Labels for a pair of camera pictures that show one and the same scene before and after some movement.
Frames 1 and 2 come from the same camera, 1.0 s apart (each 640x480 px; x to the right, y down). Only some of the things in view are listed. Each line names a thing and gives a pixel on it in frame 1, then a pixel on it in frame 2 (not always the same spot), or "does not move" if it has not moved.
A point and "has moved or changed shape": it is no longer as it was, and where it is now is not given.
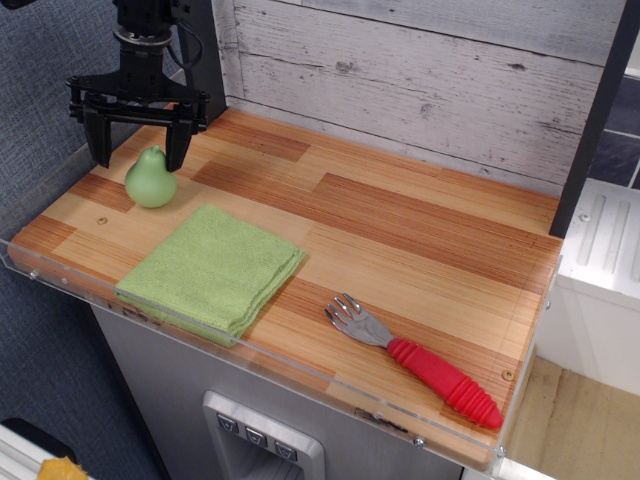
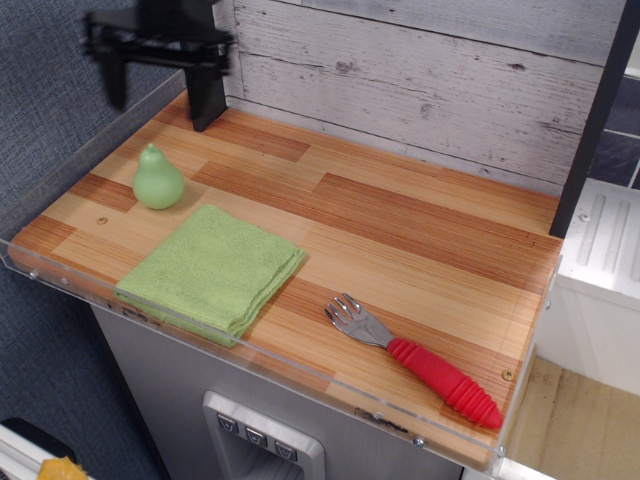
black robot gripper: (138, 89) → (181, 31)
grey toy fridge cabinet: (213, 418) does not move
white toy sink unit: (592, 317) does not move
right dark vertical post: (596, 119) does not move
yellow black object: (27, 453) does not move
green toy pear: (148, 182) has moved or changed shape
